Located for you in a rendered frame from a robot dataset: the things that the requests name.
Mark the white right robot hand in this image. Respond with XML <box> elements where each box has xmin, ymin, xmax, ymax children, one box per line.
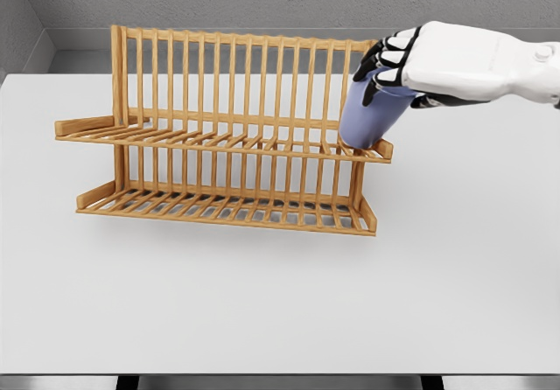
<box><xmin>352</xmin><ymin>20</ymin><xmax>514</xmax><ymax>110</ymax></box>

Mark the light blue cup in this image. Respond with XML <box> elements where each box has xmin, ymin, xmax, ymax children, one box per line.
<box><xmin>338</xmin><ymin>66</ymin><xmax>420</xmax><ymax>150</ymax></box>

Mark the wooden two-tier dish rack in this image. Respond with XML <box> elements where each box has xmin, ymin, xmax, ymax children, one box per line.
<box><xmin>53</xmin><ymin>24</ymin><xmax>395</xmax><ymax>237</ymax></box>

